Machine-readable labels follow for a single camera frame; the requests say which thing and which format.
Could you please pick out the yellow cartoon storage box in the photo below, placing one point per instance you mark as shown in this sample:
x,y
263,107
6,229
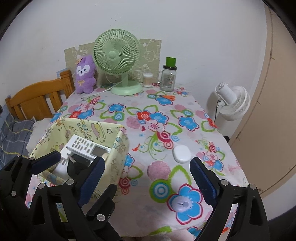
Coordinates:
x,y
87,136

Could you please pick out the beige door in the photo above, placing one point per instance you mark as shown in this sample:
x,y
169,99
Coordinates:
x,y
264,142

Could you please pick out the white 45W charger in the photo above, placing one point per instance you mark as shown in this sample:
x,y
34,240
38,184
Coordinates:
x,y
61,168

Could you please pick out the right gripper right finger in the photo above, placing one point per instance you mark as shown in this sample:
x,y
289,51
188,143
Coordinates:
x,y
250,221

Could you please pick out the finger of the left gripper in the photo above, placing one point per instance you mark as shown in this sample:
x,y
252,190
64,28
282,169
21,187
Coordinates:
x,y
98,215
19,170

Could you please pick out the white standing fan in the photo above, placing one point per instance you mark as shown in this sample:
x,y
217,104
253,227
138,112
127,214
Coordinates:
x,y
231,103

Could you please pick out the wooden chair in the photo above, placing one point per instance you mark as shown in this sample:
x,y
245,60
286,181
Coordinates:
x,y
30,102

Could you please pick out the green desk fan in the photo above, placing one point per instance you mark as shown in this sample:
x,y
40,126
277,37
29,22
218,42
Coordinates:
x,y
116,52

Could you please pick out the plaid blue bedding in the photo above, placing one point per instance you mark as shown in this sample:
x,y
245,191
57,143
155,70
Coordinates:
x,y
15,135

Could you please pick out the glass jar green lid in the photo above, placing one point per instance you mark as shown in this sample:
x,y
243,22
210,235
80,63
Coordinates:
x,y
167,76

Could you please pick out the cotton swab container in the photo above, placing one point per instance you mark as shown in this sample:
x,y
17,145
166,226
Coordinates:
x,y
147,79

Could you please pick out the purple plush bunny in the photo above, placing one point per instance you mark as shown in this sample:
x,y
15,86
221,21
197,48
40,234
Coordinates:
x,y
85,75

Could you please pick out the floral tablecloth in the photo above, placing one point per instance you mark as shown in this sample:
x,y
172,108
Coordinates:
x,y
154,126

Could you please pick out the orange scissors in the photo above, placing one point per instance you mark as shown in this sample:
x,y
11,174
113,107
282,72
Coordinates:
x,y
170,97

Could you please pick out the white remote control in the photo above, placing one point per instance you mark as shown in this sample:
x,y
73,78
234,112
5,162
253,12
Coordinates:
x,y
86,148

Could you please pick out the white earbud case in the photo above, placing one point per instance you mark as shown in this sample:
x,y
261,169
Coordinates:
x,y
181,154

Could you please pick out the lavender round gadget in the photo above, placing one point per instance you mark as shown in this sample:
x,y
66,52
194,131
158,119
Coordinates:
x,y
181,204

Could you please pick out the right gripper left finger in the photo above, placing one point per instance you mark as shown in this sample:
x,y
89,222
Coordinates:
x,y
70,211

